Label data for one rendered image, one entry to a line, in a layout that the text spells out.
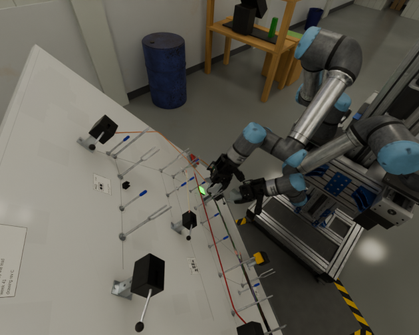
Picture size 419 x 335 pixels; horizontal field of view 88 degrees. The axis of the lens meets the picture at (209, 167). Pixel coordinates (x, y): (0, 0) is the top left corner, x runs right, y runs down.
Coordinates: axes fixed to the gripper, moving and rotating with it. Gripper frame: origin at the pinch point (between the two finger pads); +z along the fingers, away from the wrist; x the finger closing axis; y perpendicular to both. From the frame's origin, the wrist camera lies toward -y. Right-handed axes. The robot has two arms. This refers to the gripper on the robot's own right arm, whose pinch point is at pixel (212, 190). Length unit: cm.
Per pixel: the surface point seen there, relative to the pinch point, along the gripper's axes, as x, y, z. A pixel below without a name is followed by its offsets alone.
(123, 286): 38, 43, -13
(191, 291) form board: 38.5, 22.5, -2.4
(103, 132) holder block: 7, 49, -23
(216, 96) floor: -249, -131, 48
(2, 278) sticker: 37, 60, -19
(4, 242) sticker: 32, 61, -20
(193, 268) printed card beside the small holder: 32.2, 19.1, -0.9
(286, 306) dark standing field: 42, -106, 77
